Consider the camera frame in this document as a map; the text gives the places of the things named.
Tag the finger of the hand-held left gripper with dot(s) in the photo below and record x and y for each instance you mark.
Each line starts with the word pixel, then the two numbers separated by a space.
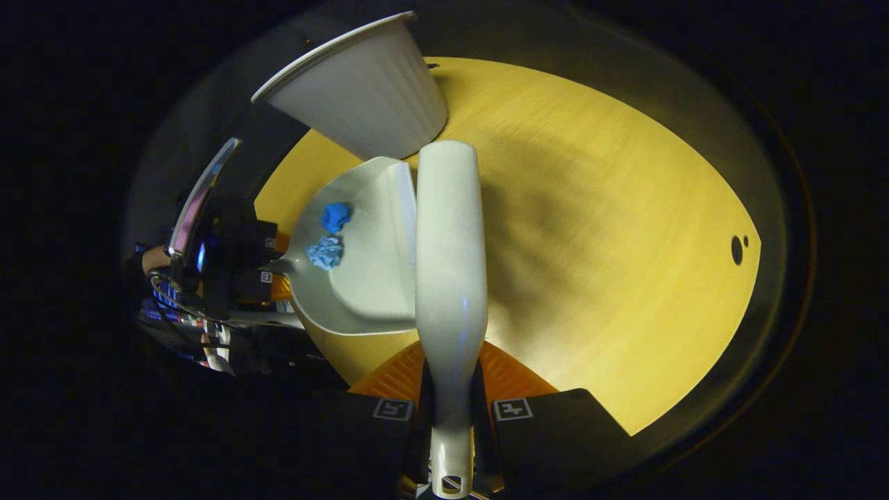
pixel 260 236
pixel 260 286

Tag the white ribbed garbage bin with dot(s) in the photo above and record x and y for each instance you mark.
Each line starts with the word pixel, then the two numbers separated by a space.
pixel 368 90

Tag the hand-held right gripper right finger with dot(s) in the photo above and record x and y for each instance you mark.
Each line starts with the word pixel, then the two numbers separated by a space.
pixel 555 437

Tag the white plastic dustpan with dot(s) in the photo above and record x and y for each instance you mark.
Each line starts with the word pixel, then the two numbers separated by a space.
pixel 375 278

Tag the small white broom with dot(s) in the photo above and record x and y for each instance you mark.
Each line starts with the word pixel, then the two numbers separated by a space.
pixel 451 264

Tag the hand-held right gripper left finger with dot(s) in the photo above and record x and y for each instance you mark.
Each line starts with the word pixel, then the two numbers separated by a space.
pixel 354 444

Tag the blue paper scrap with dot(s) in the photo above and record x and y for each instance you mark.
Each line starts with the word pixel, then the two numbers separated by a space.
pixel 336 217
pixel 326 253

